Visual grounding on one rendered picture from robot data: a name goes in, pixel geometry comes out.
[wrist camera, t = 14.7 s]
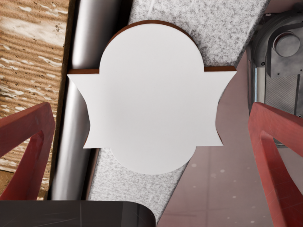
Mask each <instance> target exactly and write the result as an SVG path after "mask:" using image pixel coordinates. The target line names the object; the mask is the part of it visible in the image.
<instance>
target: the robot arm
mask: <svg viewBox="0 0 303 227"><path fill-rule="evenodd" d="M54 131H55V120H54V116H53V113H52V109H51V105H50V103H49V102H43V103H40V104H37V105H35V106H33V107H30V108H27V109H24V110H22V111H19V112H17V113H14V114H12V115H9V116H6V117H4V118H1V119H0V158H1V157H3V156H4V155H5V154H7V153H8V152H10V151H11V150H13V149H14V148H16V147H17V146H18V145H20V144H22V143H23V142H24V141H26V140H27V139H29V138H30V141H29V143H28V145H27V147H26V149H25V151H24V154H23V156H22V158H21V160H20V163H19V165H18V167H17V169H16V171H15V173H14V175H13V177H12V179H11V180H10V182H9V183H8V185H7V187H6V188H5V190H4V191H3V193H2V194H1V196H0V227H156V218H155V215H154V213H153V212H152V211H151V210H150V209H149V208H148V207H146V206H144V205H142V204H139V203H136V202H131V201H103V200H37V197H38V193H39V190H40V187H41V182H42V179H43V176H44V172H45V169H46V165H47V161H48V158H49V154H50V149H51V144H52V140H53V135H54ZM248 131H249V135H250V139H251V144H252V149H253V153H254V157H255V161H256V164H257V168H258V172H259V175H260V179H261V182H262V186H263V190H264V193H265V196H266V200H267V204H268V207H269V211H270V214H271V218H272V221H273V225H274V227H303V195H302V194H301V192H300V191H299V189H298V187H297V186H296V185H295V183H294V181H293V180H292V178H291V176H290V175H289V173H288V171H287V169H286V166H285V164H284V162H283V160H282V158H281V155H280V154H279V151H278V149H277V147H276V145H275V142H274V140H273V137H274V138H275V139H276V140H278V141H279V142H281V143H282V144H284V145H285V146H287V147H288V148H290V149H291V150H292V151H294V152H295V153H297V154H298V155H300V156H301V157H303V118H301V117H298V116H295V115H293V114H290V113H287V112H285V111H283V110H280V109H277V108H274V107H272V106H269V105H266V104H264V103H261V102H254V103H253V105H252V109H251V113H250V116H249V120H248Z"/></svg>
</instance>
